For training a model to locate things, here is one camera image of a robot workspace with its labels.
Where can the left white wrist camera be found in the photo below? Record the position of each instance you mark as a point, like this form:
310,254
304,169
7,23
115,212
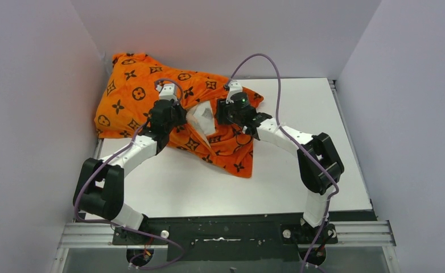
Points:
167,92

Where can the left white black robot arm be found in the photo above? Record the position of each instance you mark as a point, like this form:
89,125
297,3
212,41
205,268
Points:
100,189

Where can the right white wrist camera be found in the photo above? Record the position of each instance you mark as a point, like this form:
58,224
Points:
232,87

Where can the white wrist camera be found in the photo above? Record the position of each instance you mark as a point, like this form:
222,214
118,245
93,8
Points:
167,92
232,87

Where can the white pillow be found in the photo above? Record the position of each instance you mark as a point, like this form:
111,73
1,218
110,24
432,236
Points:
201,118

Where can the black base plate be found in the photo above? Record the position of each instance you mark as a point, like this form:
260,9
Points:
227,238

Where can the aluminium frame rail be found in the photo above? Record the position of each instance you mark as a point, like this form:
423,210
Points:
340,234

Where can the orange patterned pillowcase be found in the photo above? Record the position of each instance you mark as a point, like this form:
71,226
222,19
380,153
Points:
131,93

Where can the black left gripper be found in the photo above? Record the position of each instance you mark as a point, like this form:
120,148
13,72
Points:
173,114

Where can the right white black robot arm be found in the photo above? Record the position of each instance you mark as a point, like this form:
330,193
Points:
320,166

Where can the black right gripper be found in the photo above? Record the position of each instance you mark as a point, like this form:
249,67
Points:
222,115

